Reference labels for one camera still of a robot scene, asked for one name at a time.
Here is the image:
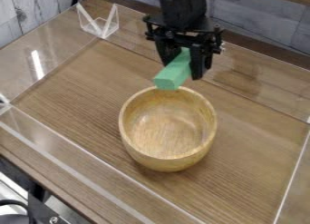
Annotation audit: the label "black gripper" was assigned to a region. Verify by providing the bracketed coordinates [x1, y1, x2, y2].
[143, 0, 223, 80]

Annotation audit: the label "green rectangular block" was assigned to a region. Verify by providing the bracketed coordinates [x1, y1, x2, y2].
[152, 48, 191, 90]

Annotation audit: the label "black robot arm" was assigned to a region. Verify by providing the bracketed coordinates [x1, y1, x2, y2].
[143, 0, 224, 80]

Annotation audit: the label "wooden bowl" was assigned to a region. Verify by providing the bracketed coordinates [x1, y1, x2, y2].
[119, 87, 217, 172]

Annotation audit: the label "clear acrylic corner bracket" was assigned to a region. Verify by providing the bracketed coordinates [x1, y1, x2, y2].
[76, 4, 119, 39]

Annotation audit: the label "black metal stand bracket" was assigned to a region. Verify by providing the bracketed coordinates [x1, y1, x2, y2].
[28, 194, 66, 224]

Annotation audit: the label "black cable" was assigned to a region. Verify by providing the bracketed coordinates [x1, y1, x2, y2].
[0, 200, 32, 217]

